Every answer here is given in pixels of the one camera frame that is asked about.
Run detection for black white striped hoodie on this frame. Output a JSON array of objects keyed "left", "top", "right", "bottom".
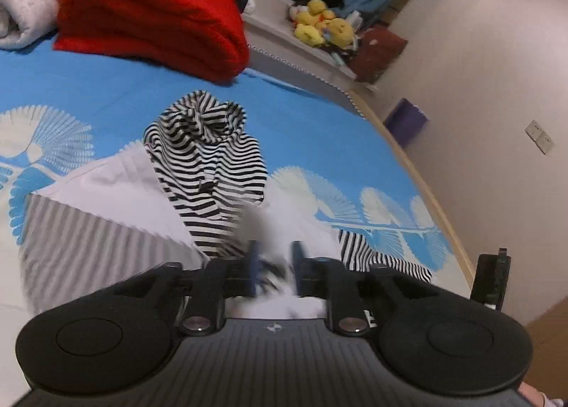
[{"left": 19, "top": 89, "right": 435, "bottom": 321}]

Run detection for purple box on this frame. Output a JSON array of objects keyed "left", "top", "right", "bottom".
[{"left": 383, "top": 99, "right": 428, "bottom": 148}]

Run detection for blue white patterned bedsheet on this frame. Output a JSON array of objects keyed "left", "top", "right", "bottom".
[{"left": 1, "top": 40, "right": 470, "bottom": 406}]

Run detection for dark red plush toy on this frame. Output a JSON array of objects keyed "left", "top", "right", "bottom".
[{"left": 348, "top": 24, "right": 408, "bottom": 83}]

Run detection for yellow plush toys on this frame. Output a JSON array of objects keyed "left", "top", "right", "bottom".
[{"left": 288, "top": 0, "right": 356, "bottom": 49}]

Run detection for red folded blanket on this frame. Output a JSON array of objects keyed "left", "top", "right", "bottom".
[{"left": 54, "top": 0, "right": 249, "bottom": 82}]

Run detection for white window sill ledge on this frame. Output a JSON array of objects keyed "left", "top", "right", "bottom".
[{"left": 242, "top": 0, "right": 377, "bottom": 95}]

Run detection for wooden bed frame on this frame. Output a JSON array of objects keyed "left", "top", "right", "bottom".
[{"left": 346, "top": 90, "right": 476, "bottom": 289}]

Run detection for white wall switch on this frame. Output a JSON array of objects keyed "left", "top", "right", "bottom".
[{"left": 525, "top": 121, "right": 555, "bottom": 155}]

